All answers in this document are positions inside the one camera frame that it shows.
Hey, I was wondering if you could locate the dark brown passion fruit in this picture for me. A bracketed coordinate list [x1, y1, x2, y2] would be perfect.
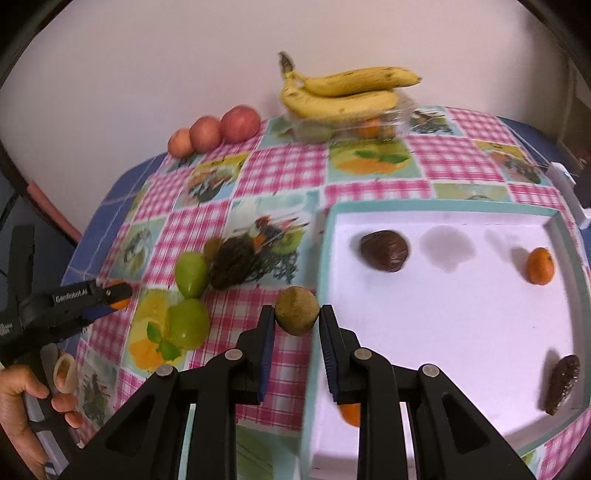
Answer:
[360, 230, 410, 273]

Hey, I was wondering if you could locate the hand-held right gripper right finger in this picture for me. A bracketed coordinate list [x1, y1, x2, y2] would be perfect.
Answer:
[318, 305, 539, 480]

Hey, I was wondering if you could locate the white tray with teal rim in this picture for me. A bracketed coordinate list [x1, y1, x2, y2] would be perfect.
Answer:
[299, 199, 591, 480]

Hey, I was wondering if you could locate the round green plum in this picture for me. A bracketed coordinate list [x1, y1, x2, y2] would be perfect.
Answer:
[166, 298, 211, 350]

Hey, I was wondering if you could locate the large red apple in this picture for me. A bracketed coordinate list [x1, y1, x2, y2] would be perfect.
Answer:
[220, 105, 262, 144]

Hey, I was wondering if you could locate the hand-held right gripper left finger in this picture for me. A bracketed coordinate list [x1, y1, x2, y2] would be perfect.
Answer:
[60, 305, 277, 480]

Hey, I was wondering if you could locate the yellow banana bunch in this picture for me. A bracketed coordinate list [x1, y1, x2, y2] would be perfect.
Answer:
[278, 52, 423, 121]

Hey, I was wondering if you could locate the person's left hand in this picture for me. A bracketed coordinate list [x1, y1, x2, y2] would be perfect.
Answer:
[0, 364, 84, 480]

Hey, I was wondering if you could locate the mandarin orange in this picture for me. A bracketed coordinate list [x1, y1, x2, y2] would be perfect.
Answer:
[339, 403, 362, 428]
[526, 247, 556, 286]
[107, 278, 131, 311]
[358, 117, 384, 139]

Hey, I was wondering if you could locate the clear plastic container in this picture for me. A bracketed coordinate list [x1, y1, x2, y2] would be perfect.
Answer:
[286, 90, 419, 143]

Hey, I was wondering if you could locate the smooth dark avocado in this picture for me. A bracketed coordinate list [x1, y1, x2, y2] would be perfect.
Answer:
[544, 354, 581, 416]

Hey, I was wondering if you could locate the wrinkled dark brown avocado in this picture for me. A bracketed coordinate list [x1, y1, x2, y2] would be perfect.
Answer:
[209, 236, 259, 291]

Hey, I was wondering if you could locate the oval green plum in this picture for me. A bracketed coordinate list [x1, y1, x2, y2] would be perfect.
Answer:
[174, 251, 209, 298]

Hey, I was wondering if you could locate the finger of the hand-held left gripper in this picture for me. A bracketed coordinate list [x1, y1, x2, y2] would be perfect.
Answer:
[81, 302, 116, 329]
[92, 281, 133, 308]

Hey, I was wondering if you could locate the medium red apple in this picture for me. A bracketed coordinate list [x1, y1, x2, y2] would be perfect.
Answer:
[189, 116, 223, 153]

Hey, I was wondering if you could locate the small orange apple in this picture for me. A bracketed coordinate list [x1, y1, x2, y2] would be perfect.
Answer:
[167, 128, 194, 157]

